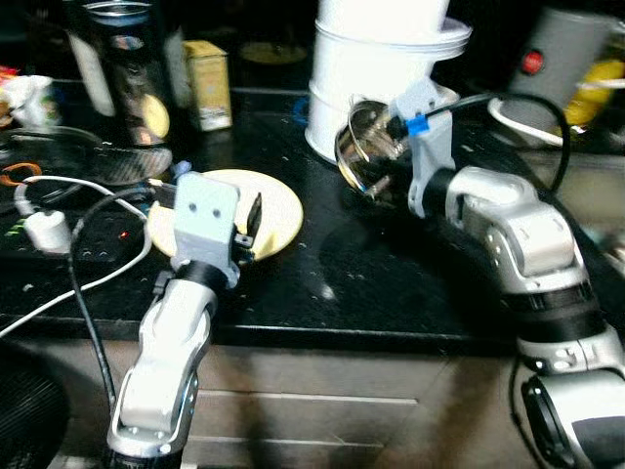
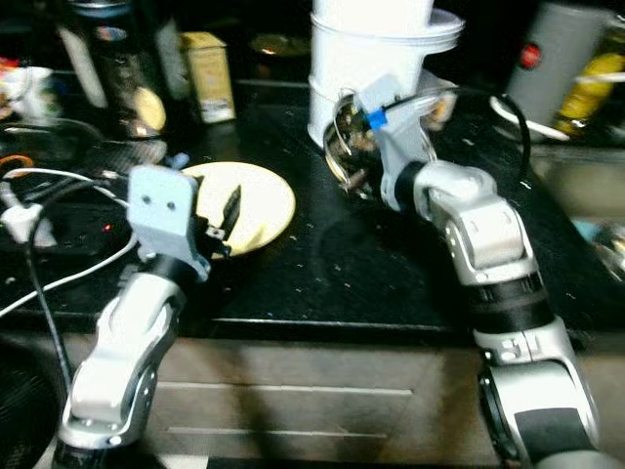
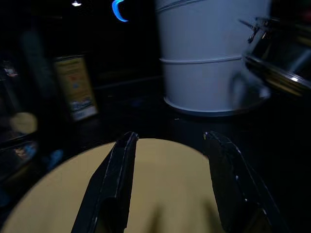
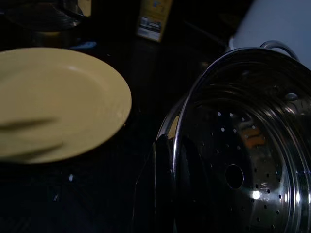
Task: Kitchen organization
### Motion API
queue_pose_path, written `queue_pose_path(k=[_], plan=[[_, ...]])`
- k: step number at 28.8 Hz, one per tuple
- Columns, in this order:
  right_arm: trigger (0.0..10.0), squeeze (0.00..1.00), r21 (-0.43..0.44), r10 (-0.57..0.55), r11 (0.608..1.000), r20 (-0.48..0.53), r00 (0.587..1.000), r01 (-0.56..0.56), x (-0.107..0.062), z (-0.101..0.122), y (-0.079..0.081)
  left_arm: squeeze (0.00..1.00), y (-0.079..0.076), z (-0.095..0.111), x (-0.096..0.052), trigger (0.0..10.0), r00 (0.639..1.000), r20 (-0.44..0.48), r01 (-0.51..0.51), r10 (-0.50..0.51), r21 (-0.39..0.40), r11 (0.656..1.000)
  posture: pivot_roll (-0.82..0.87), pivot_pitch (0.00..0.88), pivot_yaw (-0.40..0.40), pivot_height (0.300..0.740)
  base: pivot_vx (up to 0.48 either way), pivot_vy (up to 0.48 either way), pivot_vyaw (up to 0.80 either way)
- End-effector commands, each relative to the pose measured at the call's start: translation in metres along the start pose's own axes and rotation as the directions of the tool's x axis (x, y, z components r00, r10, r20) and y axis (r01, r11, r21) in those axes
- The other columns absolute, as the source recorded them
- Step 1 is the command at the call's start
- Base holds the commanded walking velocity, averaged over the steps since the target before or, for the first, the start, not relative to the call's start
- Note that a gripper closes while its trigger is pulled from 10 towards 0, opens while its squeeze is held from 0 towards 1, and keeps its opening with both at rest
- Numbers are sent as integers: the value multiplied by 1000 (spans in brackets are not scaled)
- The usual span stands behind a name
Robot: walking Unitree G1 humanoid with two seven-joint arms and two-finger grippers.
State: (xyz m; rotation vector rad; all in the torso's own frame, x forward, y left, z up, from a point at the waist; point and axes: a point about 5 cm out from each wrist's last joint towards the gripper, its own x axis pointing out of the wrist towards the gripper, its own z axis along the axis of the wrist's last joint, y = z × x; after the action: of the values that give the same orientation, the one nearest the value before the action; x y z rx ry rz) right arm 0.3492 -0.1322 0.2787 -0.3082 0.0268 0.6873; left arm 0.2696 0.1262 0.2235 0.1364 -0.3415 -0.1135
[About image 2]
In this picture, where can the orange rubber band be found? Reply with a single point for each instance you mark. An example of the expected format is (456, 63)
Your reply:
(15, 159)

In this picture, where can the black floor fan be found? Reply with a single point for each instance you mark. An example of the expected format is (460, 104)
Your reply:
(20, 420)

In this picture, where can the yellow bottle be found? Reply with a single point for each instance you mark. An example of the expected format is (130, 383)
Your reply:
(591, 93)

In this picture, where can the white charger plug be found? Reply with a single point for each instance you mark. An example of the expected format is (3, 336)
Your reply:
(24, 220)

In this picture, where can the black power strip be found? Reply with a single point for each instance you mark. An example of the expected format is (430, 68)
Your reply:
(98, 230)

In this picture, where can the cream round plate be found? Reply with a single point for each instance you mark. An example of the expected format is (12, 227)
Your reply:
(269, 200)

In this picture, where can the glass pot lid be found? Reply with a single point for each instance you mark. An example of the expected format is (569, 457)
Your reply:
(59, 147)

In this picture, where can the brown cabinet drawers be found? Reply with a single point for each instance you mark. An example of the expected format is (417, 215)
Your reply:
(303, 391)

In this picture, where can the yellow tin box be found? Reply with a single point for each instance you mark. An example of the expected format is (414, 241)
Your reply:
(208, 78)

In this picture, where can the grey canister red logo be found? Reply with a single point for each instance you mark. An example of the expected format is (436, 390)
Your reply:
(552, 59)

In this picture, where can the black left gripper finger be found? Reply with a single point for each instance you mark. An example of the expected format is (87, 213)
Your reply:
(232, 213)

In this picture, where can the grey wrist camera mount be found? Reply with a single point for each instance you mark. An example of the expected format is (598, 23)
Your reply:
(395, 147)
(168, 215)

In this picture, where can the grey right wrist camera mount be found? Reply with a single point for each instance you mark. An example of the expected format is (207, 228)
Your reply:
(395, 147)

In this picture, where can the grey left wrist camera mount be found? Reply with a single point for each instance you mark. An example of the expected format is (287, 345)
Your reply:
(168, 215)

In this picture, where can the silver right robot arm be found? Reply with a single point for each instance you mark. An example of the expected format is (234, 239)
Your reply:
(498, 254)

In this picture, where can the steel bowl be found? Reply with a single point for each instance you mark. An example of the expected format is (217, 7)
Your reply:
(344, 147)

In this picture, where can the white stacked plastic container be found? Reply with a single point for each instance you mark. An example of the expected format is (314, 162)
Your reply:
(361, 49)

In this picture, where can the white mug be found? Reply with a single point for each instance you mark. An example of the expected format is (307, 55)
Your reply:
(34, 93)

